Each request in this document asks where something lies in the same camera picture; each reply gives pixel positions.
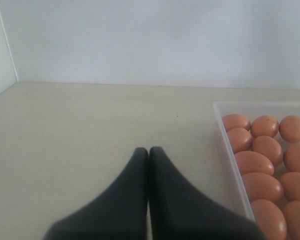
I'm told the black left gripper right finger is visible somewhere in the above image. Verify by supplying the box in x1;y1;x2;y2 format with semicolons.
148;146;265;240

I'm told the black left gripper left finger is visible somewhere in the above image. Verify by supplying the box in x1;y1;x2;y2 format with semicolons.
44;147;148;240

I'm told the brown egg fifth row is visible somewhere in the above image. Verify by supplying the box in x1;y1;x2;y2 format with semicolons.
250;199;287;240
283;200;300;240

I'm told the brown egg fourth row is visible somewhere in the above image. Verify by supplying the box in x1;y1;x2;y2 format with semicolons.
242;172;284;203
279;172;300;202

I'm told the brown egg third row left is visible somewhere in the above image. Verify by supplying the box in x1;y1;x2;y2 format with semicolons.
234;151;275;176

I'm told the brown egg second row left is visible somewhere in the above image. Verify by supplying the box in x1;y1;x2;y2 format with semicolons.
227;128;253;154

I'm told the brown egg second row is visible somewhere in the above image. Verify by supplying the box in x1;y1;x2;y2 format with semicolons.
283;142;300;173
251;136;284;167
227;128;253;154

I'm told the brown egg back left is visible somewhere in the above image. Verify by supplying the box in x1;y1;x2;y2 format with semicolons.
221;113;251;132

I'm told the brown egg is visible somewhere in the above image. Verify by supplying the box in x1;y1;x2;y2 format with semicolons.
221;113;251;132
250;115;279;138
279;115;300;143

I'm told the brown egg second row middle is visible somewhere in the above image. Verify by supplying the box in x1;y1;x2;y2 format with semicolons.
251;136;284;167

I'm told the clear plastic tray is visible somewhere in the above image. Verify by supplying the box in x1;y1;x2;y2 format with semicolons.
212;100;300;240

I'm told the brown egg back middle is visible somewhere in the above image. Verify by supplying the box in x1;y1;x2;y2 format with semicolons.
250;115;279;138

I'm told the brown egg second row right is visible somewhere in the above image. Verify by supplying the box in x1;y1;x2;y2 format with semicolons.
283;142;300;173

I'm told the brown egg back right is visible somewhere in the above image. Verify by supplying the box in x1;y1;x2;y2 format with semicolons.
279;115;300;143

